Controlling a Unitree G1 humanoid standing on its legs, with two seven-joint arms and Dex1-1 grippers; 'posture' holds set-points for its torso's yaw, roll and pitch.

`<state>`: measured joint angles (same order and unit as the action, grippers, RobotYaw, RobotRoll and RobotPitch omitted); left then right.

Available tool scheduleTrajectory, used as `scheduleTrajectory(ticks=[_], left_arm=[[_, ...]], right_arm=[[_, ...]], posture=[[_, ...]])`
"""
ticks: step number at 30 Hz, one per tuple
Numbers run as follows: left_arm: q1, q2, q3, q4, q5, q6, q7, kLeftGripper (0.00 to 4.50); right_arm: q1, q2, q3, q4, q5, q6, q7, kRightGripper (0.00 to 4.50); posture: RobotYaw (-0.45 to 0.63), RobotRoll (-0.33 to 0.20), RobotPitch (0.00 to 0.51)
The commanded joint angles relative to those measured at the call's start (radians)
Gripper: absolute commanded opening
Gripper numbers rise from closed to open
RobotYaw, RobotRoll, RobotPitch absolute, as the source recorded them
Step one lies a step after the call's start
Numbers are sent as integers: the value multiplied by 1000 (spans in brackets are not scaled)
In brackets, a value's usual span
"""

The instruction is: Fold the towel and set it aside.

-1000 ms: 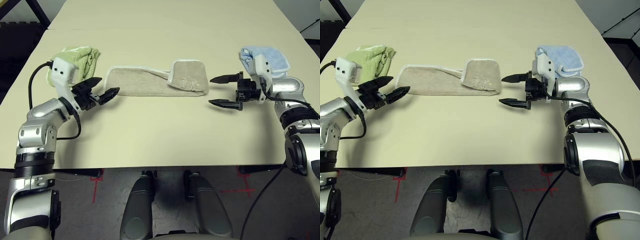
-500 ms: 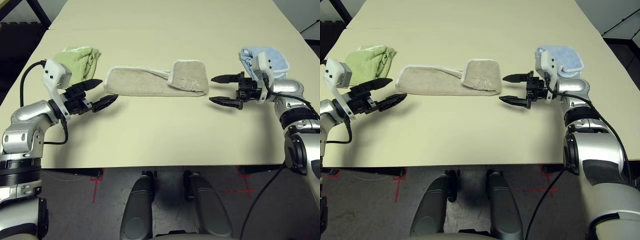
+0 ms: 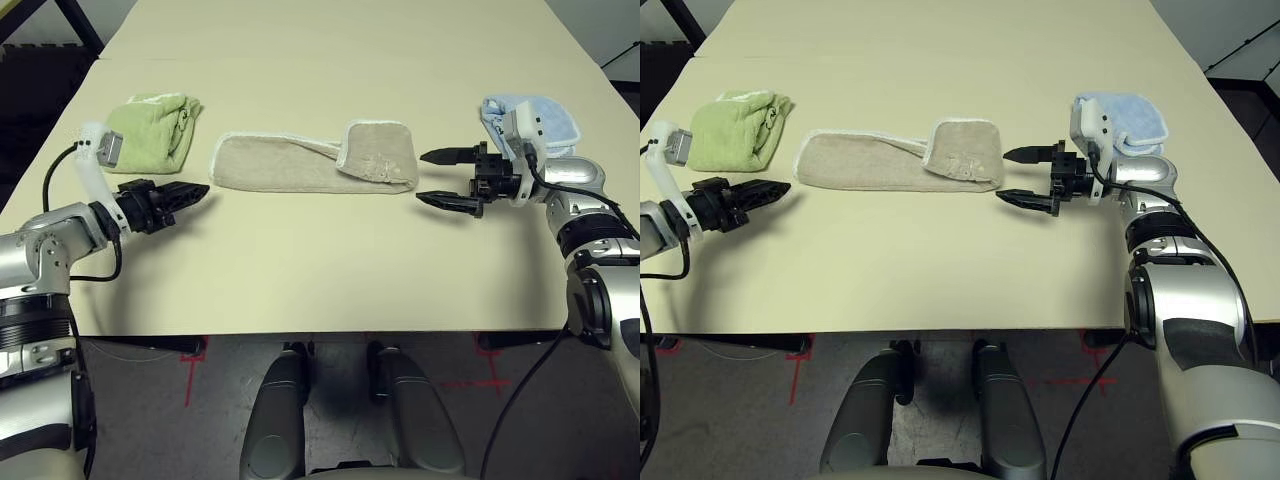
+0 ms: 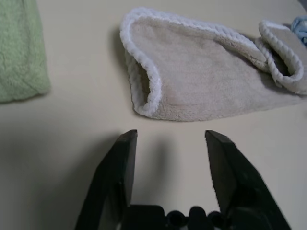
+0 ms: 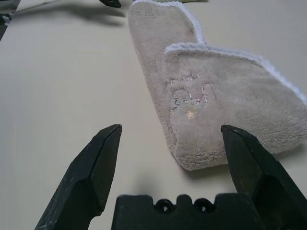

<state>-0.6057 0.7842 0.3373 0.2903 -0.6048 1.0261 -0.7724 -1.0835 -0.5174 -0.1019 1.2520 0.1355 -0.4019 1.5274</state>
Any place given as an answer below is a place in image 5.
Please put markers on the beige towel with white trim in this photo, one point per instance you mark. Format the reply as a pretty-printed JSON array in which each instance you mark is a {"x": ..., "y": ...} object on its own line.
[{"x": 216, "y": 107}]

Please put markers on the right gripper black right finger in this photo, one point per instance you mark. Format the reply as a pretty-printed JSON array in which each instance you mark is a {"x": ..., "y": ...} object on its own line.
[{"x": 259, "y": 172}]

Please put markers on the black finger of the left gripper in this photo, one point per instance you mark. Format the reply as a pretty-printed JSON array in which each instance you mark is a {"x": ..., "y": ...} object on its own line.
[{"x": 112, "y": 3}]

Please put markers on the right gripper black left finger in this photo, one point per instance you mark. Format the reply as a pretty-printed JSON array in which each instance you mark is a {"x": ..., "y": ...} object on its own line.
[{"x": 88, "y": 172}]

